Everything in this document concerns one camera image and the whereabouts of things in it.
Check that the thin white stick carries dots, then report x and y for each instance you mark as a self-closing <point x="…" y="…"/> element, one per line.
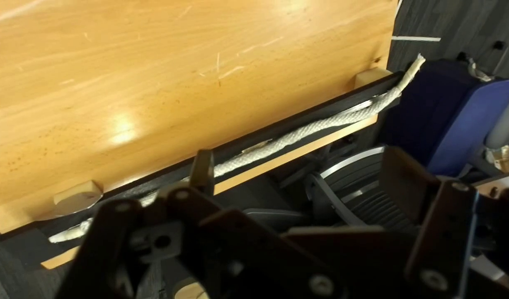
<point x="417" y="39"/>

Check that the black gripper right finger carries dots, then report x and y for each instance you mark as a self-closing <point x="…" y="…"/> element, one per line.
<point x="441" y="233"/>

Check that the blue fabric chair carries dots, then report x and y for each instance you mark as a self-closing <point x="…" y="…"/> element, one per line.
<point x="463" y="122"/>

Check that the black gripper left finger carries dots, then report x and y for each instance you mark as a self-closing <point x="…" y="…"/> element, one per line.
<point x="231" y="238"/>

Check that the small wooden support block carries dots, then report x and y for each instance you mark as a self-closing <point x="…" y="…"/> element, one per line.
<point x="77" y="196"/>
<point x="372" y="77"/>

